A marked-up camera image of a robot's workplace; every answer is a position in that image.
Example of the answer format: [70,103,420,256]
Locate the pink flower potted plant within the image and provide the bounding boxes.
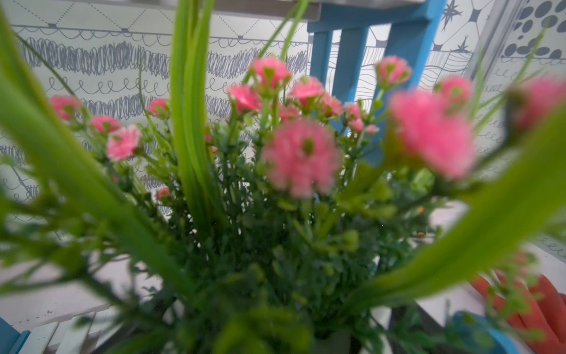
[1,1,565,353]

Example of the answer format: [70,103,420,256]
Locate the blue white two-tier rack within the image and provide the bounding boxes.
[0,0,523,354]

